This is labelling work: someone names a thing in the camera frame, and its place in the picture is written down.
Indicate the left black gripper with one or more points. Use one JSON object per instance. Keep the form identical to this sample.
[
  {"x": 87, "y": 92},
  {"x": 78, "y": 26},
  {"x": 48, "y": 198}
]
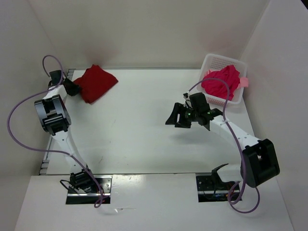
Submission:
[{"x": 75, "y": 89}]

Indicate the white plastic basket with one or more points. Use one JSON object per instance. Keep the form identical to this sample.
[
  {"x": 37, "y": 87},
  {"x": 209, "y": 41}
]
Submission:
[{"x": 217, "y": 62}]

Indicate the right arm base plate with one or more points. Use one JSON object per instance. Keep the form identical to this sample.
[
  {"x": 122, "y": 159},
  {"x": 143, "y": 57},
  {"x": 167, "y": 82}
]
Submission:
[{"x": 208, "y": 191}]

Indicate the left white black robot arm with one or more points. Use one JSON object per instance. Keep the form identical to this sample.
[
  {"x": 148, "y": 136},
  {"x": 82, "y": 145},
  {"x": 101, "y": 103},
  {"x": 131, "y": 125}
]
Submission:
[{"x": 56, "y": 121}]

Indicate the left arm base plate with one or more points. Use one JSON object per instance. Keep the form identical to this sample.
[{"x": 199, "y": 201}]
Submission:
[{"x": 80, "y": 197}]

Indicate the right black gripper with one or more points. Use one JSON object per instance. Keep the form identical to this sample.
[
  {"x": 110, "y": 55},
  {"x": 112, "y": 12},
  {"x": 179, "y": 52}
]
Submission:
[{"x": 178, "y": 108}]

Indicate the pink t shirt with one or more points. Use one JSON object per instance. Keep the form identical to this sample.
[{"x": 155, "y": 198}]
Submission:
[{"x": 230, "y": 75}]

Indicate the pink paper tag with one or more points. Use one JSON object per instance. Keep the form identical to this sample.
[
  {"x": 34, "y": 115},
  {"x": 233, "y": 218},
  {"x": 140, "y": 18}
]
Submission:
[{"x": 244, "y": 82}]

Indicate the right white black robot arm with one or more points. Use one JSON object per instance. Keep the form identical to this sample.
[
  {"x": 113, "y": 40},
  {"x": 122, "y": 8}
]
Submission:
[{"x": 259, "y": 161}]

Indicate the dark red t shirt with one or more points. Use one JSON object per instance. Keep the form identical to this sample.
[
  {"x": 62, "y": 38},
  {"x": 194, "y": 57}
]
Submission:
[{"x": 94, "y": 83}]

